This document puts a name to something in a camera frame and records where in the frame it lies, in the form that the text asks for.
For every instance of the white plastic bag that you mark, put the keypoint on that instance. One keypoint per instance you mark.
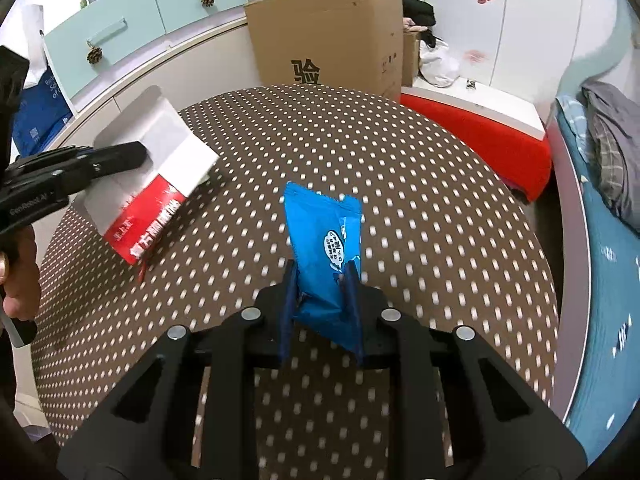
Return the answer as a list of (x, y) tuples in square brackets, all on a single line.
[(440, 67)]

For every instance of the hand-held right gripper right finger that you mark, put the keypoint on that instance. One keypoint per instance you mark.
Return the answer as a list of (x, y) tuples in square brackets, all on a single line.
[(352, 305)]

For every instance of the light blue cloth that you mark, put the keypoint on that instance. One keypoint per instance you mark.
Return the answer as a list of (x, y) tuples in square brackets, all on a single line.
[(572, 115)]

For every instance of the small cardboard box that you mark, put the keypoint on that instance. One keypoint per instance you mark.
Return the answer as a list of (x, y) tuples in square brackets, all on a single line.
[(410, 60)]

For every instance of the white wooden board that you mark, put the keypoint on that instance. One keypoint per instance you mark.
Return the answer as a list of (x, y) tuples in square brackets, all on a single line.
[(480, 110)]

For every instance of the light teal drawer cabinet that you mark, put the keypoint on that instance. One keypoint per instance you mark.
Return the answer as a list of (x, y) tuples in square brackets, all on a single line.
[(200, 60)]

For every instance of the red storage bench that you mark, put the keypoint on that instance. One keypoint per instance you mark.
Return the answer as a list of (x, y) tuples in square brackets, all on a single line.
[(500, 160)]

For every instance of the white bed frame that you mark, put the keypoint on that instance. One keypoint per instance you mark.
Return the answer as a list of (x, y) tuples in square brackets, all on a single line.
[(570, 260)]

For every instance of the large cardboard box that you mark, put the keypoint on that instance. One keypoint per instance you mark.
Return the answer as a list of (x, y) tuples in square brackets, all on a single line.
[(325, 30)]

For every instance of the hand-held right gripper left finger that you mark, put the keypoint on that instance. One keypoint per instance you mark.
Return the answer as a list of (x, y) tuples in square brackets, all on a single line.
[(287, 310)]

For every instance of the red and white carton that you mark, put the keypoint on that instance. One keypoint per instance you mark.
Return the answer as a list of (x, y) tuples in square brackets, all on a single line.
[(165, 130)]

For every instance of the teal quilted blanket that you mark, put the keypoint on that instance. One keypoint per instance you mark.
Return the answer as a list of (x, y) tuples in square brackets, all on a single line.
[(615, 285)]

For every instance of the person's left hand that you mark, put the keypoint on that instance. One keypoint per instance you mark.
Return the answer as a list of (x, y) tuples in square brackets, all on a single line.
[(22, 290)]

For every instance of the grey pillow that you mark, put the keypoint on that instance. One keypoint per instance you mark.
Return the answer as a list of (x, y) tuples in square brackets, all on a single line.
[(620, 110)]

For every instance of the plaid pillow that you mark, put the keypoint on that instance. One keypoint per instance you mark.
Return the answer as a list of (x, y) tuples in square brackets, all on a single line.
[(612, 160)]

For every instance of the white wardrobe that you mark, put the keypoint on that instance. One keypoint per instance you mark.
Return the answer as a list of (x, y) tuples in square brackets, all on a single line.
[(525, 25)]

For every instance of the white and blue paper bag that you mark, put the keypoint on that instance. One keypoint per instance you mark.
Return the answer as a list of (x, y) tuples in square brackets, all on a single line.
[(42, 115)]

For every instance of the blue snack wrapper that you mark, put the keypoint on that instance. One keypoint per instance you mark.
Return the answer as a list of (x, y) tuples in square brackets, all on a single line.
[(320, 230)]

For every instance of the pink cloth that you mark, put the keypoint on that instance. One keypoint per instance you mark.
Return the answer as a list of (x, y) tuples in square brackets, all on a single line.
[(411, 24)]

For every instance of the brown polka dot table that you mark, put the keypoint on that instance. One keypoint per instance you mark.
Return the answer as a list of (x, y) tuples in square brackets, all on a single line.
[(400, 185)]

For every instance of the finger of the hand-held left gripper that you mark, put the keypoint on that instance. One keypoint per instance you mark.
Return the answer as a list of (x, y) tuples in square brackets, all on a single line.
[(120, 157)]

